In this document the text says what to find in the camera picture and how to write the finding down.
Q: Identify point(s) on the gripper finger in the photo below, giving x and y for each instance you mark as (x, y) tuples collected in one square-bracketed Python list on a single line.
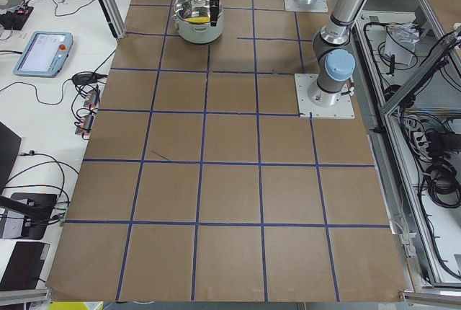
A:
[(214, 12)]

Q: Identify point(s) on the yellow corn cob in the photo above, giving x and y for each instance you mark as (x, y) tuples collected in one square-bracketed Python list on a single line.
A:
[(198, 20)]

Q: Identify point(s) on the pale green cooking pot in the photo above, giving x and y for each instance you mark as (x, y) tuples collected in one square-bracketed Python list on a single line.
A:
[(200, 34)]

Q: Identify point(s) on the near blue teach pendant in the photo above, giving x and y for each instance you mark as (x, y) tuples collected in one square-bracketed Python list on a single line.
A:
[(44, 55)]

